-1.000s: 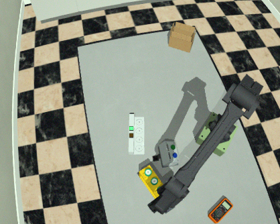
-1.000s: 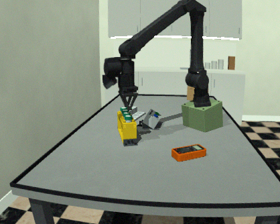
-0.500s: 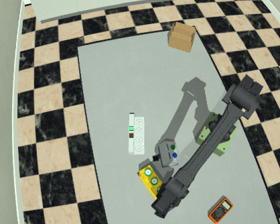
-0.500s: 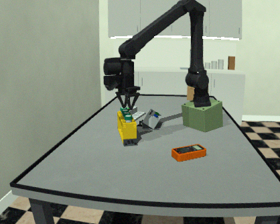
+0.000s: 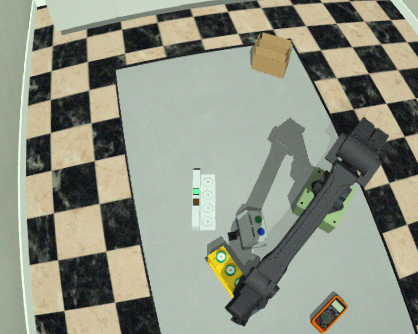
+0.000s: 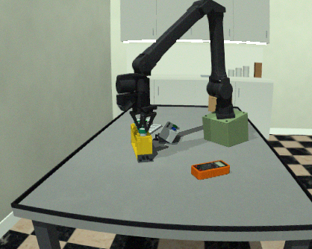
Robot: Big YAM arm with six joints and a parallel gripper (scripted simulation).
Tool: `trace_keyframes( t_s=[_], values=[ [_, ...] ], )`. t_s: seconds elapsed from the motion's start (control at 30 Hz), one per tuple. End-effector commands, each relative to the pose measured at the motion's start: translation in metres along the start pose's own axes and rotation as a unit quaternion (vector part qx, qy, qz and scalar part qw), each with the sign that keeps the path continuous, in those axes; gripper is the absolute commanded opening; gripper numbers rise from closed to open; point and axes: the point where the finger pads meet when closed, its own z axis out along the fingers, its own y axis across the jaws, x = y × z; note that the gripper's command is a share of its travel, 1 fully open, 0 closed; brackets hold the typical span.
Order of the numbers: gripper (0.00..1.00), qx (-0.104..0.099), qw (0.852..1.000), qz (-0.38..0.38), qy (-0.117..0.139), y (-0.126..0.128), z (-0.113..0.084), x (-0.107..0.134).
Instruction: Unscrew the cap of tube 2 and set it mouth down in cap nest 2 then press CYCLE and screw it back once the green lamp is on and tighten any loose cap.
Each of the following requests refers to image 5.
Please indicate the pale grey key housing panel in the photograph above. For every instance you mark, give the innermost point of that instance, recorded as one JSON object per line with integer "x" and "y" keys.
{"x": 251, "y": 228}

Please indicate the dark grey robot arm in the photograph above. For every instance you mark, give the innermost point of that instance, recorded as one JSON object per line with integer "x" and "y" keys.
{"x": 360, "y": 149}

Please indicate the orange multimeter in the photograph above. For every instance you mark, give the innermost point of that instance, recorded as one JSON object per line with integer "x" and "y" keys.
{"x": 329, "y": 314}

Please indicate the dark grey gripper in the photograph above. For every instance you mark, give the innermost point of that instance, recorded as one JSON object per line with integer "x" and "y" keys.
{"x": 238, "y": 288}

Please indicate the yellow tube rack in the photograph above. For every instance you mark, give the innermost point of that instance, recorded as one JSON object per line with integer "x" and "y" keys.
{"x": 219, "y": 268}

